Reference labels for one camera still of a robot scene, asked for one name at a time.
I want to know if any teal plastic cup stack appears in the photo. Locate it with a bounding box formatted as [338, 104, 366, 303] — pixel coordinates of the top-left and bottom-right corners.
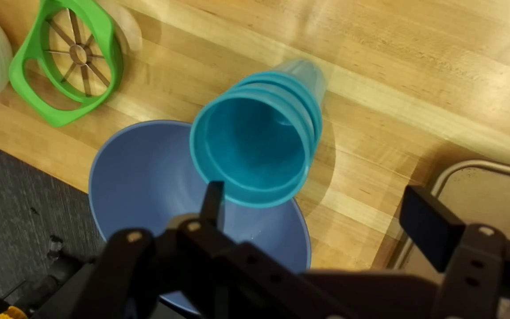
[187, 57, 329, 209]

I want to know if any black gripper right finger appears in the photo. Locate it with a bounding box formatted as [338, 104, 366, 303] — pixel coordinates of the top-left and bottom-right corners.
[398, 184, 467, 273]

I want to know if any large blue plastic bowl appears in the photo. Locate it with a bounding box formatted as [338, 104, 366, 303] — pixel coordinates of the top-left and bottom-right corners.
[86, 119, 313, 317]

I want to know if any green apple slicer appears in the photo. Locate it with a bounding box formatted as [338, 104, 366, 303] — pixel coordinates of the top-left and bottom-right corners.
[7, 0, 125, 129]

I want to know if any metal baking tray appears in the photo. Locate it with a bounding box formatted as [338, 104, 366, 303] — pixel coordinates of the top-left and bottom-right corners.
[384, 158, 510, 280]

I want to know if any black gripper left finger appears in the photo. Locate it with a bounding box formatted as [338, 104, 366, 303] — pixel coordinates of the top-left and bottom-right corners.
[198, 179, 226, 234]

